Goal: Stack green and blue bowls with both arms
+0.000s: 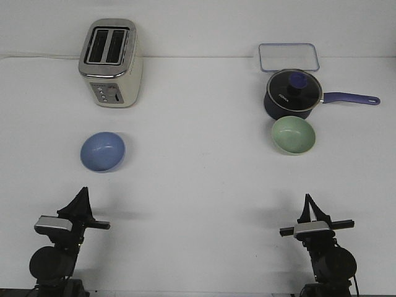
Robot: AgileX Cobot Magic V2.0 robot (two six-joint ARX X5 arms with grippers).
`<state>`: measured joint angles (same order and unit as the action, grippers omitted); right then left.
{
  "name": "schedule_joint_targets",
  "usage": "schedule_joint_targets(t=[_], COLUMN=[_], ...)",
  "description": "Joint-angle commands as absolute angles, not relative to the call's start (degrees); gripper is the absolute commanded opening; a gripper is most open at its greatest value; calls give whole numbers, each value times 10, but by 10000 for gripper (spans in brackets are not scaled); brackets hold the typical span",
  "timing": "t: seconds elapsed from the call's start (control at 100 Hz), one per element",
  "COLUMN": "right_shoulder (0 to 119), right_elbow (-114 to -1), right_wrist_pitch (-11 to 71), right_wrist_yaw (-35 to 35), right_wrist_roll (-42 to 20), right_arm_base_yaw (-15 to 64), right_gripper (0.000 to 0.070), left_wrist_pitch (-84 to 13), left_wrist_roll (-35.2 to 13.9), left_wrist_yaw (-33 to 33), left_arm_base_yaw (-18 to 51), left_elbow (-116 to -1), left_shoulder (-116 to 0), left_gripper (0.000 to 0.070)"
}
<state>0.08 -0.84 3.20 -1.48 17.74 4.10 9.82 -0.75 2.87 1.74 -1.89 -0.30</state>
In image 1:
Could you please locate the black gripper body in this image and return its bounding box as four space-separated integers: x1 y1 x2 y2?
48 216 110 248
279 220 354 246

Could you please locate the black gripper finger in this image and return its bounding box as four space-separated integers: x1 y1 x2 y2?
308 195 331 223
297 194 311 223
57 187 87 217
83 187 93 219

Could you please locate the blue bowl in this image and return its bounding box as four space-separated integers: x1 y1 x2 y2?
80 132 126 172

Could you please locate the green bowl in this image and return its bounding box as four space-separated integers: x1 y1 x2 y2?
271 116 316 155

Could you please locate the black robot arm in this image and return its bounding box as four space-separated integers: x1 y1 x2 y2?
29 187 110 296
279 194 358 296

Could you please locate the dark blue saucepan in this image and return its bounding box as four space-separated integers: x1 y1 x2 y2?
264 92 381 120

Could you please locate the glass pot lid blue knob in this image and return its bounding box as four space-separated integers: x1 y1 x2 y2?
267 69 322 111

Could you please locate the cream and steel toaster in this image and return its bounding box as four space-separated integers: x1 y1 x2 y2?
79 19 144 108

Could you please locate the clear container with blue rim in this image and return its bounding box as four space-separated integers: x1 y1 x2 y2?
258 43 320 72

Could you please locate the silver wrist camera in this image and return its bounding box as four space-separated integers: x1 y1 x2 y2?
293 221 330 241
33 215 72 234

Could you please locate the white toaster power cable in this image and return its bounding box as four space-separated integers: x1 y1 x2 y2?
0 53 82 61

